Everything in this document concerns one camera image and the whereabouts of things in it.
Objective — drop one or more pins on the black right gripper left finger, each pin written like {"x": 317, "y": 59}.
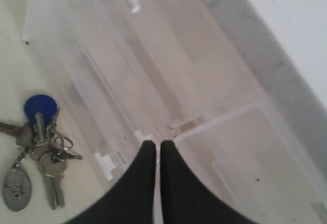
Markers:
{"x": 131, "y": 199}

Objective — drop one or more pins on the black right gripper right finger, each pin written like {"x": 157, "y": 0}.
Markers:
{"x": 184, "y": 198}

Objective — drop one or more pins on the clear drawer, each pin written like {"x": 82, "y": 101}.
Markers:
{"x": 129, "y": 98}
{"x": 48, "y": 27}
{"x": 245, "y": 158}
{"x": 109, "y": 121}

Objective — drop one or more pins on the key bunch with blue tag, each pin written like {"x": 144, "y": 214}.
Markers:
{"x": 40, "y": 140}

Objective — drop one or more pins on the clear bottom drawer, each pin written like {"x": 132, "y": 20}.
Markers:
{"x": 109, "y": 121}

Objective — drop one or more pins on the white translucent drawer cabinet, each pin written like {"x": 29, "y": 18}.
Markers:
{"x": 194, "y": 72}

